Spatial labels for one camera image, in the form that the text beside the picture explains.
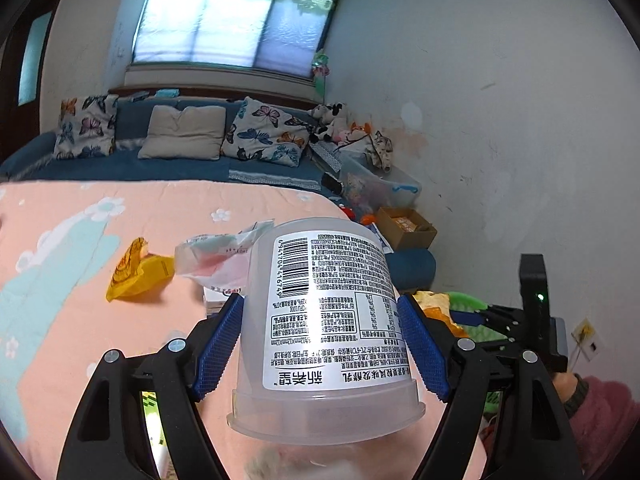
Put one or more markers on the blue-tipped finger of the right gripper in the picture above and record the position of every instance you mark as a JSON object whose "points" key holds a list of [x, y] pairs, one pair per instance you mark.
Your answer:
{"points": [[467, 318]]}

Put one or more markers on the translucent plastic yogurt cup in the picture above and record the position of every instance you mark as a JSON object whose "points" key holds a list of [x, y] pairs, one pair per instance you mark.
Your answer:
{"points": [[322, 357]]}

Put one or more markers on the white plastic bag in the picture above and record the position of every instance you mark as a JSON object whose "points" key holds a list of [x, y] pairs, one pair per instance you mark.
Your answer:
{"points": [[219, 262]]}

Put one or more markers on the pink fuzzy sleeve forearm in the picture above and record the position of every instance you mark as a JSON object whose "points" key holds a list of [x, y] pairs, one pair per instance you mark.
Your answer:
{"points": [[603, 417]]}

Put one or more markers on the person's right hand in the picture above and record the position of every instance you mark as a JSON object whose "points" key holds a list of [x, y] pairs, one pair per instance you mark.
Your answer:
{"points": [[565, 385]]}

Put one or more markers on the green plastic basket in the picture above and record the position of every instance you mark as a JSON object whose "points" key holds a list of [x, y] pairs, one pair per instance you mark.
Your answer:
{"points": [[470, 306]]}

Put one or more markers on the clear plastic bottle yellow label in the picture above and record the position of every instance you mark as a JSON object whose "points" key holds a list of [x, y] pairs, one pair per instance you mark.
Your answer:
{"points": [[155, 432]]}

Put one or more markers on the blue round stool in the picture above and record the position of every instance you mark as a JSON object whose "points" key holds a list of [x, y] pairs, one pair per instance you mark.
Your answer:
{"points": [[412, 269]]}

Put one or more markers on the cardboard box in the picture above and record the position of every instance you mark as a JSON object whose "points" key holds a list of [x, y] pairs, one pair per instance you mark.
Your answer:
{"points": [[405, 228]]}

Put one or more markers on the clear plastic storage bin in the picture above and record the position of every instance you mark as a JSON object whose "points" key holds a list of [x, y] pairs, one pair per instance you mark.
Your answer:
{"points": [[368, 189]]}

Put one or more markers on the yellow snack wrapper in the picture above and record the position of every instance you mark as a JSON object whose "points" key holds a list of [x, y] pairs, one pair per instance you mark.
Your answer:
{"points": [[139, 271]]}

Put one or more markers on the pink patterned table blanket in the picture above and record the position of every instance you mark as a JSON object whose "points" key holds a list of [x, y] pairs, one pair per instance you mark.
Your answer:
{"points": [[60, 244]]}

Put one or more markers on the white blue milk carton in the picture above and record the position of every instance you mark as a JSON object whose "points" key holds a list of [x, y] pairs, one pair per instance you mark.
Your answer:
{"points": [[214, 299]]}

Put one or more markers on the plush toys pile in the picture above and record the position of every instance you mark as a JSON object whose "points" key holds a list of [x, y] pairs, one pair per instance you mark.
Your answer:
{"points": [[334, 125]]}

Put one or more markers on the right butterfly pillow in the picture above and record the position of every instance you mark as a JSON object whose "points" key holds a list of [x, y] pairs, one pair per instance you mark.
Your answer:
{"points": [[263, 132]]}

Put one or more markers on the butterfly pillow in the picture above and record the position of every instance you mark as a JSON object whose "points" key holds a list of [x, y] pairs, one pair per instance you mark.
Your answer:
{"points": [[86, 128], [263, 132]]}

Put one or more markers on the blue sofa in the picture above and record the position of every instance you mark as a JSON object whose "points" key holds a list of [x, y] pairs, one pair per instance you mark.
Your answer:
{"points": [[36, 161]]}

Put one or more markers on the left butterfly pillow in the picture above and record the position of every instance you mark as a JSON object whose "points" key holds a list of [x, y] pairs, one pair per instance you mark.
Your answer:
{"points": [[86, 128]]}

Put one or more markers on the beige cushion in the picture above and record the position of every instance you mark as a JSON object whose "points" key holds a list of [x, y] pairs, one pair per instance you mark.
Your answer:
{"points": [[196, 132]]}

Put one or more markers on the window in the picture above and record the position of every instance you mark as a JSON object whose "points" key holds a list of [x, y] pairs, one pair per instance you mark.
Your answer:
{"points": [[276, 36]]}

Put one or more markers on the dark wooden door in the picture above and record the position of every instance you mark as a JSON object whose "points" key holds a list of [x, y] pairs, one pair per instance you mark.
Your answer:
{"points": [[21, 73]]}

